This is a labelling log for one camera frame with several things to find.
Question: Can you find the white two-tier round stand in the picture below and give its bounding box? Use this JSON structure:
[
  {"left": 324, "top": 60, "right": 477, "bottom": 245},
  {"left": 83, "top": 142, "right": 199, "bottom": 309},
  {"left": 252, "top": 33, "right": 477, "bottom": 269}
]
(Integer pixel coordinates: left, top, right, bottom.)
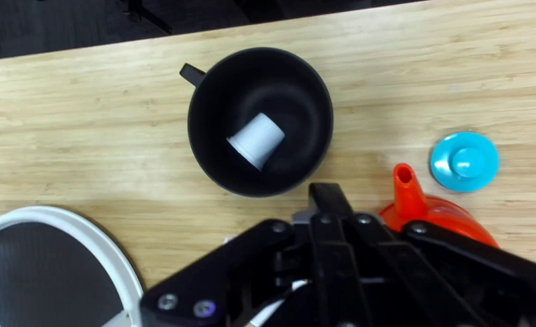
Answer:
[{"left": 0, "top": 203, "right": 146, "bottom": 327}]

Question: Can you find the red toy teapot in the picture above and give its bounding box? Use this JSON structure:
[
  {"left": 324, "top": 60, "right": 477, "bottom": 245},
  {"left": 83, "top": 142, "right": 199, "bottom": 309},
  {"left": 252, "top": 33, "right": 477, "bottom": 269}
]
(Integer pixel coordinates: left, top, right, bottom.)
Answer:
[{"left": 377, "top": 161, "right": 500, "bottom": 251}]

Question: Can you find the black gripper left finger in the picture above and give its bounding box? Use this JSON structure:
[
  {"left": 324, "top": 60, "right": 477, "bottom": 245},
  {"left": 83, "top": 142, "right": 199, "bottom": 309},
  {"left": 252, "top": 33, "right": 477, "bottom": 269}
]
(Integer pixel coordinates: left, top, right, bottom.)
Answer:
[{"left": 139, "top": 180, "right": 375, "bottom": 327}]

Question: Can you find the black bowl with handle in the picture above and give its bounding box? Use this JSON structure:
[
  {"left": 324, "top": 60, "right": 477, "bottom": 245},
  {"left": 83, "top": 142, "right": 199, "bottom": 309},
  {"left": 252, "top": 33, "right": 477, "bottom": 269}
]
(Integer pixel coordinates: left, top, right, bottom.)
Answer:
[{"left": 179, "top": 45, "right": 337, "bottom": 198}]

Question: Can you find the teal round lid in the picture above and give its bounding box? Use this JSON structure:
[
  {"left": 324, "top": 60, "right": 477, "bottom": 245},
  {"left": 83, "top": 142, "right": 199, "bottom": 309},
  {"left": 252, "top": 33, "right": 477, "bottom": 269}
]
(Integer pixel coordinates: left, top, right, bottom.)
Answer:
[{"left": 428, "top": 129, "right": 502, "bottom": 196}]

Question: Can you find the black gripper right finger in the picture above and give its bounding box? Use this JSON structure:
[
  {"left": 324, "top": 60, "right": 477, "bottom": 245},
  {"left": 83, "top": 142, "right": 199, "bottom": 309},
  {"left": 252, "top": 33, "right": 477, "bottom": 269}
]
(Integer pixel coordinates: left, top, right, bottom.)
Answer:
[{"left": 348, "top": 211, "right": 536, "bottom": 327}]

